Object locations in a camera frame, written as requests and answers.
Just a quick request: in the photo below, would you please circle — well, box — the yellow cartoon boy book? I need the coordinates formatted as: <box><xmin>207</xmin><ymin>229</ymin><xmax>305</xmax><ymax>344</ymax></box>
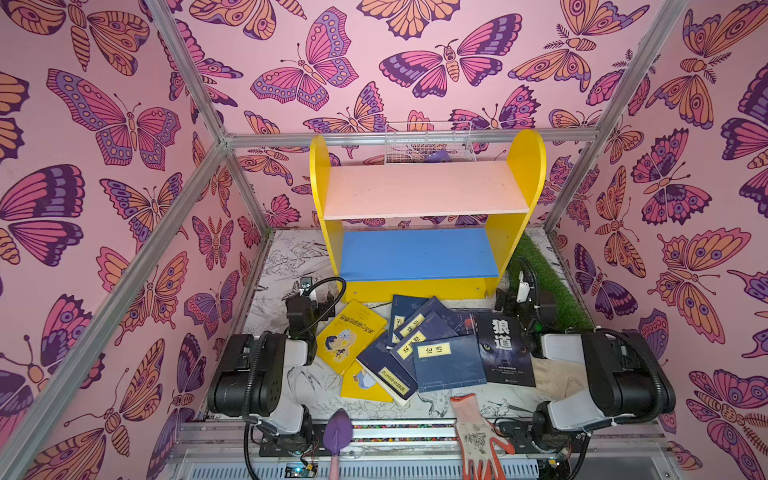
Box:
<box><xmin>316</xmin><ymin>300</ymin><xmax>388</xmax><ymax>375</ymax></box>

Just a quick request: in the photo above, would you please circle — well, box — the dark old man cover book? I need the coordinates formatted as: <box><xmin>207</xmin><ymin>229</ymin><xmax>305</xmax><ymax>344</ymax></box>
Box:
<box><xmin>448</xmin><ymin>308</ymin><xmax>476</xmax><ymax>336</ymax></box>

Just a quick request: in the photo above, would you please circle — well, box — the black wolf cover book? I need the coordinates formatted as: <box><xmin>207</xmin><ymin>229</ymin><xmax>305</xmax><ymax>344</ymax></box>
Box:
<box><xmin>473</xmin><ymin>311</ymin><xmax>536</xmax><ymax>387</ymax></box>

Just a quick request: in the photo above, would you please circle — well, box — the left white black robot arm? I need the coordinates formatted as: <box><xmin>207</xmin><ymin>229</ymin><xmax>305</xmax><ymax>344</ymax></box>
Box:
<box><xmin>207</xmin><ymin>277</ymin><xmax>346</xmax><ymax>442</ymax></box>

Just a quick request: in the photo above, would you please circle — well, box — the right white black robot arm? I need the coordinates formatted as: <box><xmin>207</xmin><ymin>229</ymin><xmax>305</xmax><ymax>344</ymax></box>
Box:
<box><xmin>497</xmin><ymin>258</ymin><xmax>676</xmax><ymax>441</ymax></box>

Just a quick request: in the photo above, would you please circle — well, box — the green artificial grass mat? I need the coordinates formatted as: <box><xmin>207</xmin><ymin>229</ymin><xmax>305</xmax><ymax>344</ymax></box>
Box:
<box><xmin>506</xmin><ymin>227</ymin><xmax>593</xmax><ymax>330</ymax></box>

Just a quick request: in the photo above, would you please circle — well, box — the beige cloth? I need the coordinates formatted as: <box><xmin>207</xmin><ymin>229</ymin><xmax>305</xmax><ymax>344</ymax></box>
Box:
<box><xmin>532</xmin><ymin>358</ymin><xmax>588</xmax><ymax>400</ymax></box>

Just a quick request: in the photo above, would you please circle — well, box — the yellow book under pile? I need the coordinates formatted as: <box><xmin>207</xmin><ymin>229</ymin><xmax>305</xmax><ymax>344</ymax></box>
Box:
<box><xmin>340</xmin><ymin>362</ymin><xmax>393</xmax><ymax>403</ymax></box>

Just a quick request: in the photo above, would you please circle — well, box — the navy book yellow label middle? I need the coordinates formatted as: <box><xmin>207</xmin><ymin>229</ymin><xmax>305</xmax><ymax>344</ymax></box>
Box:
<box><xmin>391</xmin><ymin>313</ymin><xmax>457</xmax><ymax>379</ymax></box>

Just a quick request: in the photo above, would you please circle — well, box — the navy book yellow label front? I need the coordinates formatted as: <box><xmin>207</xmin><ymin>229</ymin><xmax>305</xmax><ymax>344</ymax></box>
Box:
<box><xmin>414</xmin><ymin>334</ymin><xmax>487</xmax><ymax>392</ymax></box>

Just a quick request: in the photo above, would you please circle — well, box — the navy book yellow label back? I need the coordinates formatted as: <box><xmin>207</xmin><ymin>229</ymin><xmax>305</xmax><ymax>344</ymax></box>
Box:
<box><xmin>386</xmin><ymin>295</ymin><xmax>428</xmax><ymax>350</ymax></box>

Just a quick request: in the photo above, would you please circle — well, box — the thick navy book yellow spine label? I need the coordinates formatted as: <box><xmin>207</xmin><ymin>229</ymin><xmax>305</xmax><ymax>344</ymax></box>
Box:
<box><xmin>357</xmin><ymin>343</ymin><xmax>418</xmax><ymax>406</ymax></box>

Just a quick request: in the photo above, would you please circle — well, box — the yellow pink blue bookshelf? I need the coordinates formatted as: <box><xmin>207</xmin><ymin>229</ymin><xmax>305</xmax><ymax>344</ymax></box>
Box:
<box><xmin>309</xmin><ymin>130</ymin><xmax>547</xmax><ymax>303</ymax></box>

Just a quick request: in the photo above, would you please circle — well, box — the purple garden trowel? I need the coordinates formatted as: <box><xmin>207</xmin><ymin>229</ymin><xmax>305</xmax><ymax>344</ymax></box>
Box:
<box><xmin>323</xmin><ymin>409</ymin><xmax>353</xmax><ymax>480</ymax></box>

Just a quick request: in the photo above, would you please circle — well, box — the red white work glove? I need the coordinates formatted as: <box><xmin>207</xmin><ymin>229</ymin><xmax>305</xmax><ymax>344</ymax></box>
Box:
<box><xmin>450</xmin><ymin>394</ymin><xmax>516</xmax><ymax>480</ymax></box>

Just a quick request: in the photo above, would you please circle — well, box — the green circuit board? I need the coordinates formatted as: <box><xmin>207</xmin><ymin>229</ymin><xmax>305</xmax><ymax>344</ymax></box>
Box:
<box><xmin>284</xmin><ymin>462</ymin><xmax>318</xmax><ymax>479</ymax></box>

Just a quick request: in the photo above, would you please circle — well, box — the purple object in basket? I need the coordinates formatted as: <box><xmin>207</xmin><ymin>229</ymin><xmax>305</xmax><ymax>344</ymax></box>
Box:
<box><xmin>423</xmin><ymin>149</ymin><xmax>452</xmax><ymax>163</ymax></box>

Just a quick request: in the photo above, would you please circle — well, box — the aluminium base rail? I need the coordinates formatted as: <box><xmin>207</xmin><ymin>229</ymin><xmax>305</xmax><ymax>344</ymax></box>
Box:
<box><xmin>160</xmin><ymin>419</ymin><xmax>683</xmax><ymax>479</ymax></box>

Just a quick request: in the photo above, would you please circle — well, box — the white wire basket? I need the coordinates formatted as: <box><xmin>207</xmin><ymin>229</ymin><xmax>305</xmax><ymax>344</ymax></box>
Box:
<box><xmin>383</xmin><ymin>121</ymin><xmax>477</xmax><ymax>164</ymax></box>

